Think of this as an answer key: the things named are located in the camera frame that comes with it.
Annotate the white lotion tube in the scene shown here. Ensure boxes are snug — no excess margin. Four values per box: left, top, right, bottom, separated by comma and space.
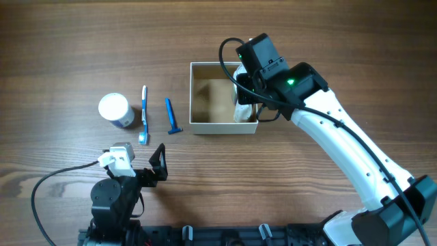
232, 64, 253, 123

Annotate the white cotton swab tub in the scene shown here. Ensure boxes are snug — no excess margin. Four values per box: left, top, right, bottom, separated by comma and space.
98, 93, 135, 128

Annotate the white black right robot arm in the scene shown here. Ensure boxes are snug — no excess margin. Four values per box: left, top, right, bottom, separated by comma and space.
231, 33, 436, 245

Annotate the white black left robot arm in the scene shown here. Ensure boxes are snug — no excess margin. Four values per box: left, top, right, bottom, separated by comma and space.
78, 142, 168, 245

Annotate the blue white toothbrush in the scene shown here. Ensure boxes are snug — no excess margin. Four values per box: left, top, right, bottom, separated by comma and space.
139, 85, 149, 145

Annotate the blue disposable razor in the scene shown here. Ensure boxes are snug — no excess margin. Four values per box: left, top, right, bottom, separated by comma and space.
165, 98, 182, 135

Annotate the beige open cardboard box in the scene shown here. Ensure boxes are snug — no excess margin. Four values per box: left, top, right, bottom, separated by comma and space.
189, 61, 258, 135

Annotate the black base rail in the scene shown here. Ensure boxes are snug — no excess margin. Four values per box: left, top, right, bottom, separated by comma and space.
77, 223, 331, 246

